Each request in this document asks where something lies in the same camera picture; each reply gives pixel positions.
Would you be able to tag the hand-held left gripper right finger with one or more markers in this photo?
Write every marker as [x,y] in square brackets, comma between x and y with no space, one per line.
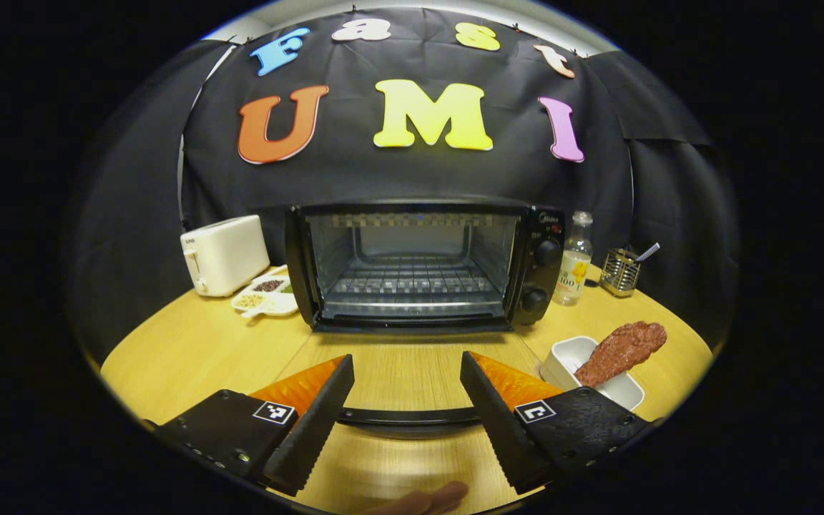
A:
[494,422]

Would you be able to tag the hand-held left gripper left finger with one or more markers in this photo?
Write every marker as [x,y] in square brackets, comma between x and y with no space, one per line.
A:
[312,429]

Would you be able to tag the reddish-brown meat piece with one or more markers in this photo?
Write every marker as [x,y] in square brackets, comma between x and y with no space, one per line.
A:
[619,350]

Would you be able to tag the black electric oven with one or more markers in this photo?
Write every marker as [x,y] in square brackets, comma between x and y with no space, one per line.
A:
[541,279]

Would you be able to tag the white rectangular dish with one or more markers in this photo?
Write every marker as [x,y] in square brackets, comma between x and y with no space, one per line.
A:
[562,357]

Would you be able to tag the white divided dish with grains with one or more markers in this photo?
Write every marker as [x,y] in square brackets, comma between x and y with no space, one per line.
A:
[269,300]

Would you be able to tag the clear bottle with yellow label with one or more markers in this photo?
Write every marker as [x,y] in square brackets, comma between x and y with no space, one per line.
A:
[573,268]

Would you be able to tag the white toaster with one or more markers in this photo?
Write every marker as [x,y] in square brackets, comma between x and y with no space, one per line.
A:
[226,254]

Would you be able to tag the metal spoon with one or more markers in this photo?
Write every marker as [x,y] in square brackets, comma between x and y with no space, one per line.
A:
[648,252]

